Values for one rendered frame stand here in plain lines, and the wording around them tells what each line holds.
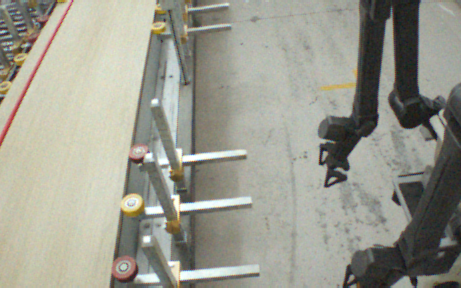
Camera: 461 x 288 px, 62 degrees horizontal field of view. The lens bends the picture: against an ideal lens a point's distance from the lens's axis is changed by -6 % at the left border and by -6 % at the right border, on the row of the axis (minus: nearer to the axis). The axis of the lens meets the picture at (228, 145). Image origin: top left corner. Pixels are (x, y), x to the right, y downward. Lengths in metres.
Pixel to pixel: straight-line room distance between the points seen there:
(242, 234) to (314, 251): 0.42
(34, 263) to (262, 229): 1.34
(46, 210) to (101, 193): 0.21
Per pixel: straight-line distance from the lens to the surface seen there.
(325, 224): 2.40
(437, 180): 0.73
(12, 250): 1.55
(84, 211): 1.51
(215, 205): 1.44
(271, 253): 2.29
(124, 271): 1.31
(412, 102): 1.14
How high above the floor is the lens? 2.00
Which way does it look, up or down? 45 degrees down
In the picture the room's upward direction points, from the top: 9 degrees counter-clockwise
